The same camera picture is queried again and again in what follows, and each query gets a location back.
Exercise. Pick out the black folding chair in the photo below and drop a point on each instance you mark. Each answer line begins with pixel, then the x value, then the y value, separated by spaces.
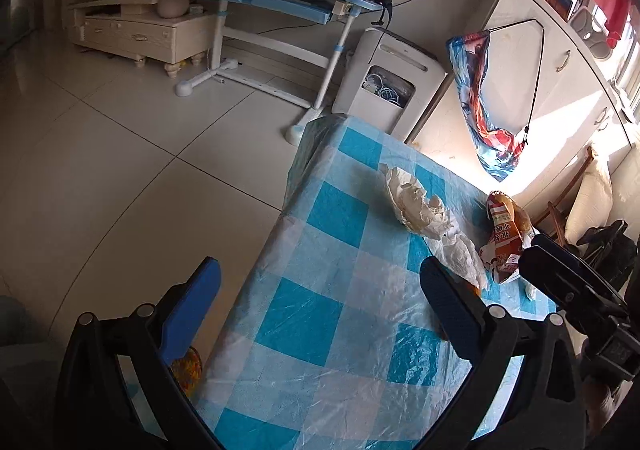
pixel 610 252

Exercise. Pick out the wooden chair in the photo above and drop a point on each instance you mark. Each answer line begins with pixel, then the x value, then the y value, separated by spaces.
pixel 553 211

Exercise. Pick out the white paper wrapper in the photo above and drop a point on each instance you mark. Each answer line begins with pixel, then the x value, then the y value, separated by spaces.
pixel 421 213

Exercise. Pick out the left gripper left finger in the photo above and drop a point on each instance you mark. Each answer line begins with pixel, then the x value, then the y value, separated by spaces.
pixel 183 308

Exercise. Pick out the white cushion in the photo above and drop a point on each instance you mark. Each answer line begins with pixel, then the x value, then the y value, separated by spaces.
pixel 593 203

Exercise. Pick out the white air purifier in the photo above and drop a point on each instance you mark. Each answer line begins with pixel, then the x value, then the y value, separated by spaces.
pixel 388 82

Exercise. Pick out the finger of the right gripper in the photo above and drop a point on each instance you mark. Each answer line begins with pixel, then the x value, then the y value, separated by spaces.
pixel 549 258
pixel 575 297

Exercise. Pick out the red white snack bag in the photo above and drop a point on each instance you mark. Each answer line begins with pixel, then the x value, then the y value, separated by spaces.
pixel 512 232

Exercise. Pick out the white tissue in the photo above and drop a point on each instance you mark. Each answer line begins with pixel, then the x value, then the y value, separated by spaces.
pixel 458 254

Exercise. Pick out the blue checkered tablecloth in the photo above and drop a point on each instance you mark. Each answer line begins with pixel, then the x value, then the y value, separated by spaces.
pixel 331 343

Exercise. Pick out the colourful hanging kite bag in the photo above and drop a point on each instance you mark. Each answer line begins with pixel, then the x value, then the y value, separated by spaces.
pixel 497 149

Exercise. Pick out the white wall cabinet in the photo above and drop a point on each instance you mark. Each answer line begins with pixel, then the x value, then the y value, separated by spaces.
pixel 575 106

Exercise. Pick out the blue study desk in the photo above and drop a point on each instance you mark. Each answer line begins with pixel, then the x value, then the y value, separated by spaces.
pixel 312 14

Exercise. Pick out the white tv cabinet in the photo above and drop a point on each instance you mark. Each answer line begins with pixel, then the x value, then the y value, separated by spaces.
pixel 133 29

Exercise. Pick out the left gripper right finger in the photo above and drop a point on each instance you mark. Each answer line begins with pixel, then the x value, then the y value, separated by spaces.
pixel 457 308

